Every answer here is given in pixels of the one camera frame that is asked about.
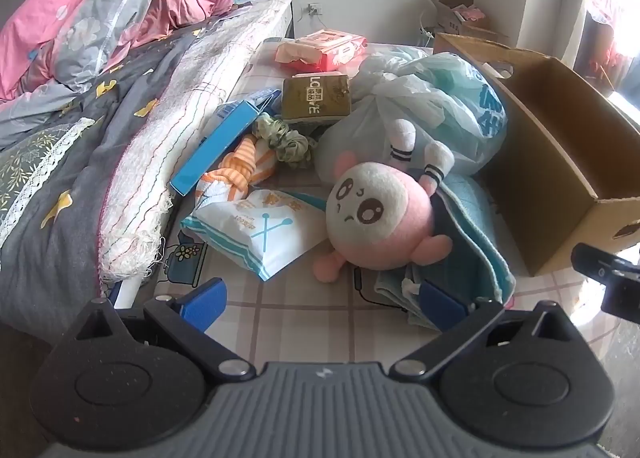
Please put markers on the green scrunchie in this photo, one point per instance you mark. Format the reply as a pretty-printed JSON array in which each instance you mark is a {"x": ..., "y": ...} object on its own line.
[{"x": 287, "y": 141}]

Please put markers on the grey printed bedsheet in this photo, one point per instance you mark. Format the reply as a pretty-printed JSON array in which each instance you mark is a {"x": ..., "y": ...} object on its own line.
[{"x": 75, "y": 148}]

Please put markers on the brown cardboard box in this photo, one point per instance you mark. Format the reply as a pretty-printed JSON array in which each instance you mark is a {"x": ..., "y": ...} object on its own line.
[{"x": 550, "y": 138}]

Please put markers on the pink wet wipes pack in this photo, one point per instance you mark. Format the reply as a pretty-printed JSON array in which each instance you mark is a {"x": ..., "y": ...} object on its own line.
[{"x": 325, "y": 51}]

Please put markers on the gold tissue pack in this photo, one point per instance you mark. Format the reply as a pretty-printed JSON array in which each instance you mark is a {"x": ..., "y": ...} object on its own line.
[{"x": 315, "y": 98}]

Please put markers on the pale blue plastic bag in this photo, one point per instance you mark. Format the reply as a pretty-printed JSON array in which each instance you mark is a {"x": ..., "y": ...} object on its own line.
[{"x": 450, "y": 103}]

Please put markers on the white mattress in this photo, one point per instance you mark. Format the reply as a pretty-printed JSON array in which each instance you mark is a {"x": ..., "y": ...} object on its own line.
[{"x": 200, "y": 88}]

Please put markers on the blue box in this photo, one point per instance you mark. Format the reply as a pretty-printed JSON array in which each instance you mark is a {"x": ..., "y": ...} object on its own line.
[{"x": 220, "y": 143}]

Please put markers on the pink round plush toy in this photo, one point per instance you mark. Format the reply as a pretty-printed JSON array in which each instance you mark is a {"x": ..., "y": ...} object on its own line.
[{"x": 370, "y": 218}]

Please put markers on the leaf print pillow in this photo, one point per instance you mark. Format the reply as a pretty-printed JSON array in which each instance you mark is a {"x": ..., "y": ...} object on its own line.
[{"x": 30, "y": 158}]

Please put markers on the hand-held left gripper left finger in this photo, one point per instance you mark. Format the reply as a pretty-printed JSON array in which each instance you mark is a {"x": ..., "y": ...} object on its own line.
[{"x": 200, "y": 299}]

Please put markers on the light blue towel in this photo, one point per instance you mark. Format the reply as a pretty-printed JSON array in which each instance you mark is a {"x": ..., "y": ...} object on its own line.
[{"x": 475, "y": 238}]

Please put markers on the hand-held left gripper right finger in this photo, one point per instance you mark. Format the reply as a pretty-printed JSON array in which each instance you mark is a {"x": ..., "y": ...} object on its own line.
[{"x": 442, "y": 307}]

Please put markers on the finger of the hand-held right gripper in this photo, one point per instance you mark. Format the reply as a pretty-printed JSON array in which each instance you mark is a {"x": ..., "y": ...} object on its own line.
[
  {"x": 622, "y": 302},
  {"x": 602, "y": 264}
]

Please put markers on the white snack bag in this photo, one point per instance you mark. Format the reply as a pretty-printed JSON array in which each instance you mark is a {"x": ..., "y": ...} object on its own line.
[{"x": 250, "y": 233}]

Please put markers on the small open cardboard box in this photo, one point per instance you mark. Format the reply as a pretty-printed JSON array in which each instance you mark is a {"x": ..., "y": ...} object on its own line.
[{"x": 460, "y": 16}]

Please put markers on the pink hanging cloth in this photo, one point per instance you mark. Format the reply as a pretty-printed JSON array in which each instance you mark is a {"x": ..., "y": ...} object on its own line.
[{"x": 610, "y": 23}]

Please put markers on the pink and grey quilt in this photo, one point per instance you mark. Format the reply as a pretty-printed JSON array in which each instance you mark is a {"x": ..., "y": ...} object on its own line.
[{"x": 75, "y": 23}]

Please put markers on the orange striped cloth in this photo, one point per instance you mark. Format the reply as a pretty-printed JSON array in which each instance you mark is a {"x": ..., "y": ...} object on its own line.
[{"x": 240, "y": 166}]

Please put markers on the wall outlet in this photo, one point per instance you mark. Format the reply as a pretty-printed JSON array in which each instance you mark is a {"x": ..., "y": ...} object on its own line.
[{"x": 315, "y": 8}]

